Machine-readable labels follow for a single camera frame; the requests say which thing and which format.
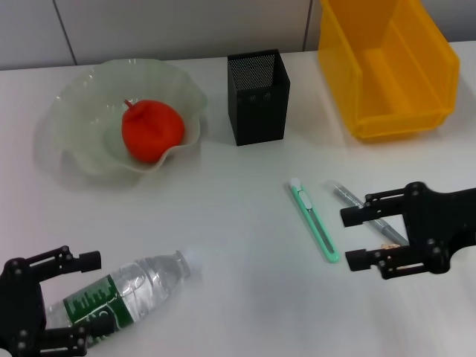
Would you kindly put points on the clear green-label water bottle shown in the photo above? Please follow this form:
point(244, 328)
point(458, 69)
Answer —
point(148, 279)

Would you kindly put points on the translucent green glass fruit plate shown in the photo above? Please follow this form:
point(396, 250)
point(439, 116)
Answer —
point(82, 122)

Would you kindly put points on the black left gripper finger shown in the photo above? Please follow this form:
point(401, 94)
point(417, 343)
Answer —
point(89, 260)
point(96, 331)

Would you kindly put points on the grey silver marker pen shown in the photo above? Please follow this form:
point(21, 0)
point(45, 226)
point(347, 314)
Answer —
point(386, 228)

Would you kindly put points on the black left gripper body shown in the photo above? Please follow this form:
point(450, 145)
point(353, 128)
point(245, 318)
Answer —
point(20, 305)

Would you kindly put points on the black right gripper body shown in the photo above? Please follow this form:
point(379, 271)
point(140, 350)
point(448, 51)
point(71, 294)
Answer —
point(442, 223)

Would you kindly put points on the yellow plastic storage bin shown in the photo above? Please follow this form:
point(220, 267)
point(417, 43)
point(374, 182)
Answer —
point(394, 89)

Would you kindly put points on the black mesh pen holder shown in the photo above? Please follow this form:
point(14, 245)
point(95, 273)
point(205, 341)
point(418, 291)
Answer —
point(256, 119)

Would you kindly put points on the mint green utility knife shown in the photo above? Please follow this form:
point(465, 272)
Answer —
point(312, 219)

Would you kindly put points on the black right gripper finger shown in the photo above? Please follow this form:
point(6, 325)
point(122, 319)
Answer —
point(351, 216)
point(357, 260)

